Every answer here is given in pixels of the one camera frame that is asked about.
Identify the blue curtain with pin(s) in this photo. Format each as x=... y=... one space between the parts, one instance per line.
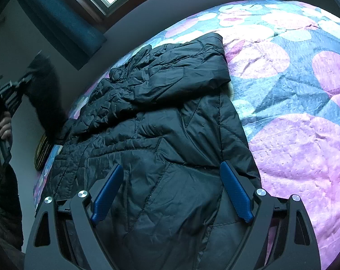
x=60 y=25

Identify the black puffer jacket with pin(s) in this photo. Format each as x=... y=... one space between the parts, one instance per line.
x=158 y=135

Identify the circle-printed bedspread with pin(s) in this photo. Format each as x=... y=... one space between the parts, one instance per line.
x=299 y=146

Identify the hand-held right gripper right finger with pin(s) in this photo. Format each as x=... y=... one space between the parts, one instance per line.
x=236 y=194

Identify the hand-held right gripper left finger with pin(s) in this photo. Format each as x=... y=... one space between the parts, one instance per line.
x=109 y=191

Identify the striped slipper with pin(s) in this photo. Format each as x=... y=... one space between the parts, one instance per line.
x=42 y=152

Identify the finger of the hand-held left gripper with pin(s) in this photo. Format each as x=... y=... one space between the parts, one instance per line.
x=25 y=79

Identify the person's left hand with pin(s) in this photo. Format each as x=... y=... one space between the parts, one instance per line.
x=5 y=129

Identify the person's left forearm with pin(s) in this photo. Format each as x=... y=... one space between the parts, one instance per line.
x=2 y=202

